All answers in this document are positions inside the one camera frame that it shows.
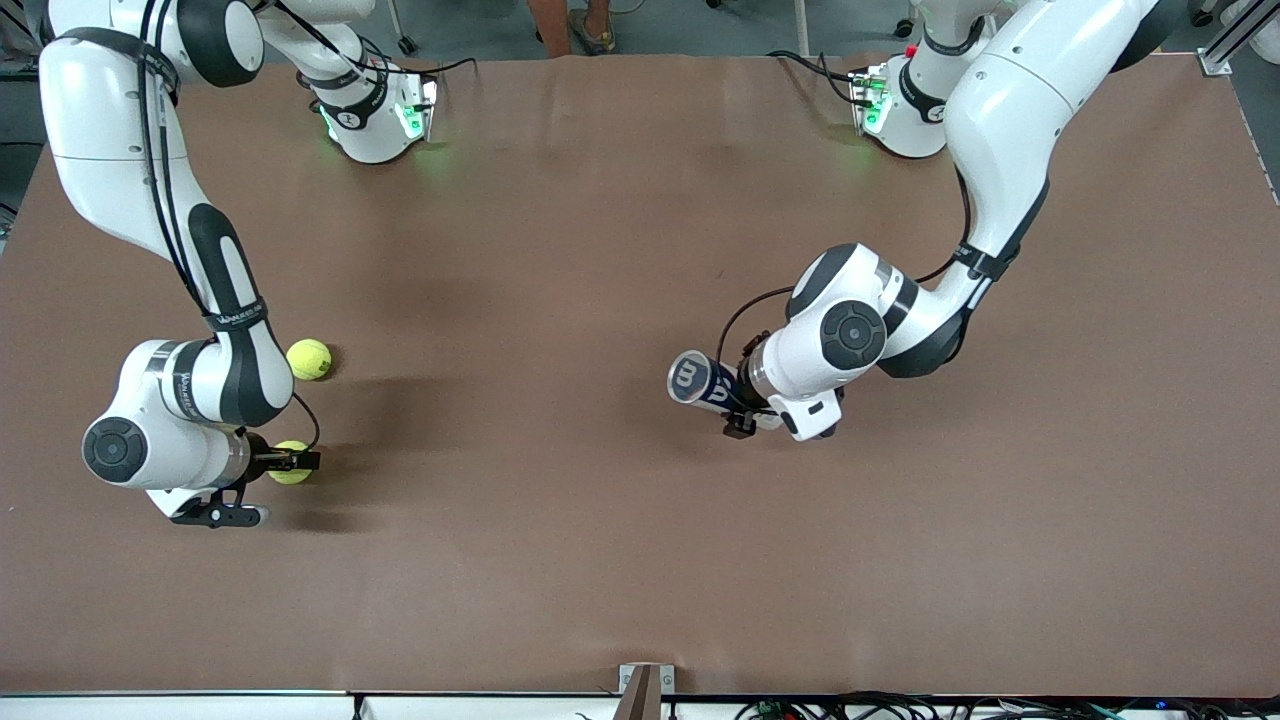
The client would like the yellow tennis ball black print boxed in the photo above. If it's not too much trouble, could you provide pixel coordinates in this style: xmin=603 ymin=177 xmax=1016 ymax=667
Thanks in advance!
xmin=268 ymin=440 xmax=313 ymax=487

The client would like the blue white tennis ball can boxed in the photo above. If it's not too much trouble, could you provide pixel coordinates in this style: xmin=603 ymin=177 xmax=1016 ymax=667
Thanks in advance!
xmin=667 ymin=349 xmax=746 ymax=413

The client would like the person's sandalled foot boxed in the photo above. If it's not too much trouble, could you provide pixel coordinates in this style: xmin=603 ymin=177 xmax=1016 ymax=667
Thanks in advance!
xmin=528 ymin=0 xmax=616 ymax=58

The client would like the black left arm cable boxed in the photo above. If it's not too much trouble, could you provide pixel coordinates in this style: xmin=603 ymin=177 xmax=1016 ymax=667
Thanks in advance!
xmin=714 ymin=170 xmax=976 ymax=371

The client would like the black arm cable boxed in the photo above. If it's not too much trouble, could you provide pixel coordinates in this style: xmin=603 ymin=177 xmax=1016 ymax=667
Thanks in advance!
xmin=138 ymin=0 xmax=321 ymax=456
xmin=714 ymin=170 xmax=976 ymax=371

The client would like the white table edge rail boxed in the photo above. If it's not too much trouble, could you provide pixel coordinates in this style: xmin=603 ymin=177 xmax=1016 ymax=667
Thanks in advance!
xmin=0 ymin=693 xmax=1280 ymax=720

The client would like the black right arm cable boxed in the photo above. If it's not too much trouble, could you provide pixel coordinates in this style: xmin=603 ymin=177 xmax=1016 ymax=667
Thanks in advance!
xmin=138 ymin=0 xmax=321 ymax=456

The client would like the black left base cable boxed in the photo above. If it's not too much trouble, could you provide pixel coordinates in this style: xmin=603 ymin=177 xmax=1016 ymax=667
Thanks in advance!
xmin=766 ymin=48 xmax=871 ymax=109

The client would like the black base cable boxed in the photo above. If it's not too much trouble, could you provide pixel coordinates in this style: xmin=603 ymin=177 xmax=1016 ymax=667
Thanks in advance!
xmin=766 ymin=48 xmax=871 ymax=109
xmin=360 ymin=40 xmax=479 ymax=79

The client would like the grey metal mount bracket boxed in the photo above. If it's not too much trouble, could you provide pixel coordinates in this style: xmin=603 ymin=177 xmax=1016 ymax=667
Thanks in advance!
xmin=618 ymin=663 xmax=676 ymax=720

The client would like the black cable bundle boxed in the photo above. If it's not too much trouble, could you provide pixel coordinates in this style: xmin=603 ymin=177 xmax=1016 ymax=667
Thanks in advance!
xmin=735 ymin=692 xmax=1280 ymax=720

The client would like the black right base cable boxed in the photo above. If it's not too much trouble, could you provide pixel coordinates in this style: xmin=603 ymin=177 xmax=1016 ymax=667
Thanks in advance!
xmin=360 ymin=40 xmax=479 ymax=79

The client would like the aluminium frame profile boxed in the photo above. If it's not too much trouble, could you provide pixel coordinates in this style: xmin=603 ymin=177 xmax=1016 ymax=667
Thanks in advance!
xmin=1195 ymin=0 xmax=1280 ymax=77

